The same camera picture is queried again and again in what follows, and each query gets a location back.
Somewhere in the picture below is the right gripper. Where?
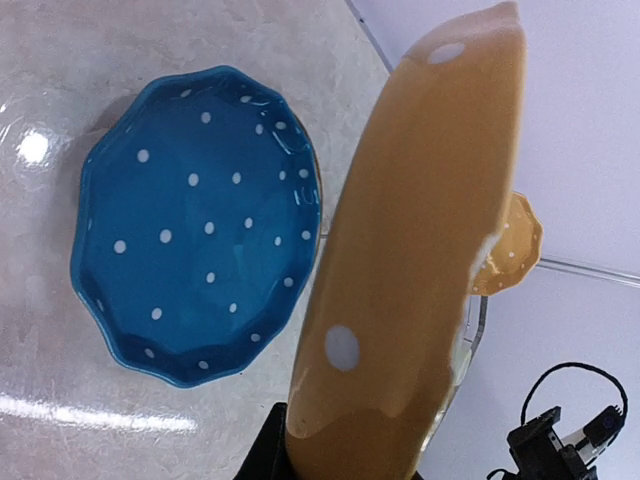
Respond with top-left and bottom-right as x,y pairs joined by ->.
507,407 -> 585,480

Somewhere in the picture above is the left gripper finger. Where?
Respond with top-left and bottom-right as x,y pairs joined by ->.
234,402 -> 297,480

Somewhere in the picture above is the yellow polka dot plate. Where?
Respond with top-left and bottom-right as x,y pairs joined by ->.
286,1 -> 526,479
471,192 -> 543,296

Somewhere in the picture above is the blue polka dot plate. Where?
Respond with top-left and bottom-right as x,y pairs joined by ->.
70,66 -> 320,388

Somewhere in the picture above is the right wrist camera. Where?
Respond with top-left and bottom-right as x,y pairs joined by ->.
561,405 -> 625,465

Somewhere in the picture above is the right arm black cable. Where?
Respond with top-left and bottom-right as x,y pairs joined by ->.
518,362 -> 630,426

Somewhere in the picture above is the metal wire dish rack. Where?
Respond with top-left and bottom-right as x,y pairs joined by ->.
463,296 -> 489,357

